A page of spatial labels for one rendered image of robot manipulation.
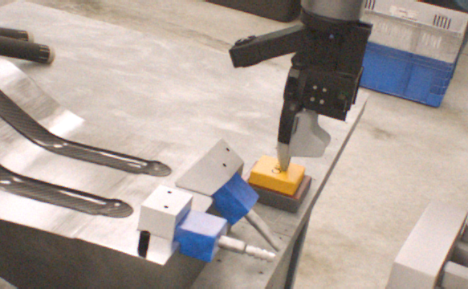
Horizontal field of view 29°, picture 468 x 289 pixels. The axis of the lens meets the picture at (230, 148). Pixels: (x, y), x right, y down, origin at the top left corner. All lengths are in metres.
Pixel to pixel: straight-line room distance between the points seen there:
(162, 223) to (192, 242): 0.03
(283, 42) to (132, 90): 0.41
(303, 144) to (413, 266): 0.47
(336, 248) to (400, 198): 0.50
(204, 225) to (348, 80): 0.31
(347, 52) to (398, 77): 3.09
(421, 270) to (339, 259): 2.04
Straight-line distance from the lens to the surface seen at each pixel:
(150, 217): 0.86
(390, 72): 4.18
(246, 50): 1.12
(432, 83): 4.17
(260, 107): 1.47
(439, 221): 0.78
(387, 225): 3.01
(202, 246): 0.86
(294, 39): 1.10
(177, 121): 1.36
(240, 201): 0.96
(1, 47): 1.46
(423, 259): 0.71
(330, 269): 2.68
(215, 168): 0.95
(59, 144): 1.05
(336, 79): 1.09
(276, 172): 1.17
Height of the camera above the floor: 1.32
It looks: 24 degrees down
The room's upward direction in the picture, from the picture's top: 11 degrees clockwise
